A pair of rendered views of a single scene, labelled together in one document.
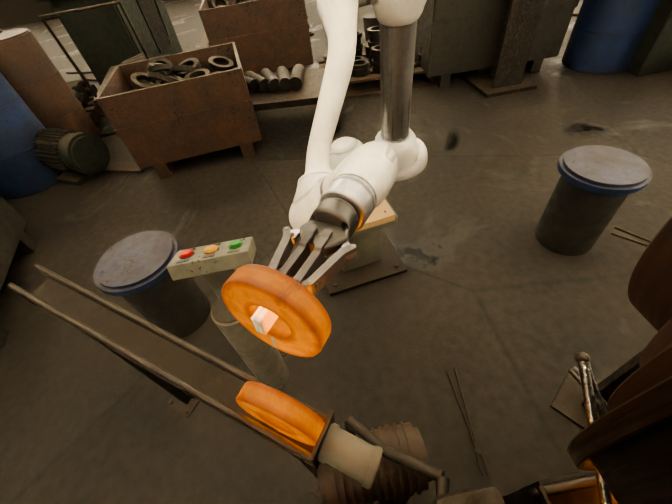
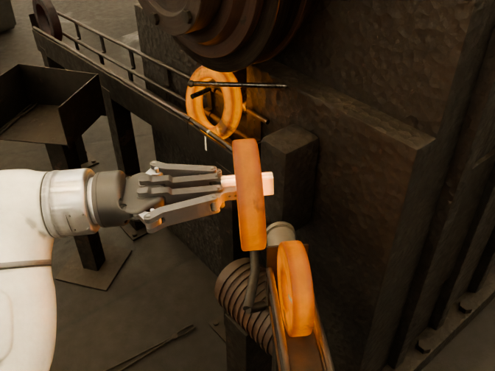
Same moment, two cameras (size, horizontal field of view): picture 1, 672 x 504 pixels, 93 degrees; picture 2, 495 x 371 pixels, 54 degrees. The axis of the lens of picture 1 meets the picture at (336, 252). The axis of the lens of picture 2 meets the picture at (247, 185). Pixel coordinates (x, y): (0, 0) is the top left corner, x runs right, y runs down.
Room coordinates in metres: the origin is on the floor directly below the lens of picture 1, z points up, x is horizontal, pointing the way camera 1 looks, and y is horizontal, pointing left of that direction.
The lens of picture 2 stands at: (0.56, 0.51, 1.34)
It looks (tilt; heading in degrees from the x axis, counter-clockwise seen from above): 39 degrees down; 233
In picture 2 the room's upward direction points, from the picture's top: straight up
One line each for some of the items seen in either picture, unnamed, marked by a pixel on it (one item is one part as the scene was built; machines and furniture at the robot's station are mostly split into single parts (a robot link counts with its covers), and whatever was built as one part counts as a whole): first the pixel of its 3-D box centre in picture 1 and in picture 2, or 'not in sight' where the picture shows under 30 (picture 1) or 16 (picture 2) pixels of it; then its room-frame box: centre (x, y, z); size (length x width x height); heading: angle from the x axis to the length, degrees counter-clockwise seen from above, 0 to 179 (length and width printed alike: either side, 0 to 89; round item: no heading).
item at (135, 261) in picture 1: (162, 289); not in sight; (0.93, 0.78, 0.22); 0.32 x 0.32 x 0.43
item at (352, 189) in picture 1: (346, 205); (76, 202); (0.44, -0.03, 0.91); 0.09 x 0.06 x 0.09; 58
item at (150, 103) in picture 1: (191, 108); not in sight; (2.64, 0.93, 0.33); 0.93 x 0.73 x 0.66; 100
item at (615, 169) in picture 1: (581, 204); not in sight; (1.03, -1.15, 0.22); 0.32 x 0.32 x 0.43
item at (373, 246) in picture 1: (353, 235); not in sight; (1.13, -0.10, 0.16); 0.40 x 0.40 x 0.31; 10
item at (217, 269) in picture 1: (242, 303); not in sight; (0.71, 0.37, 0.31); 0.24 x 0.16 x 0.62; 93
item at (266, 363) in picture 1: (256, 347); not in sight; (0.55, 0.33, 0.26); 0.12 x 0.12 x 0.52
